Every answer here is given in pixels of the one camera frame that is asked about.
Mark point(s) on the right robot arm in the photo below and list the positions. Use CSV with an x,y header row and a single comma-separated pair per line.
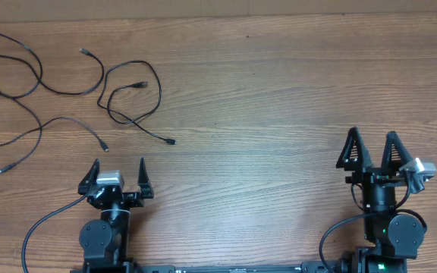
x,y
395,233

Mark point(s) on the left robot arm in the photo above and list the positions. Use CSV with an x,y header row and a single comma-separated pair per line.
x,y
105,240

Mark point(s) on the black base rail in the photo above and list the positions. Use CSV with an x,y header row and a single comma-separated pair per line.
x,y
305,267

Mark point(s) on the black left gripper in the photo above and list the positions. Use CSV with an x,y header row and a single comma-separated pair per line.
x,y
135,199

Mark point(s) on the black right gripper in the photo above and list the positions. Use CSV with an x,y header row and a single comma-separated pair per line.
x,y
359,156

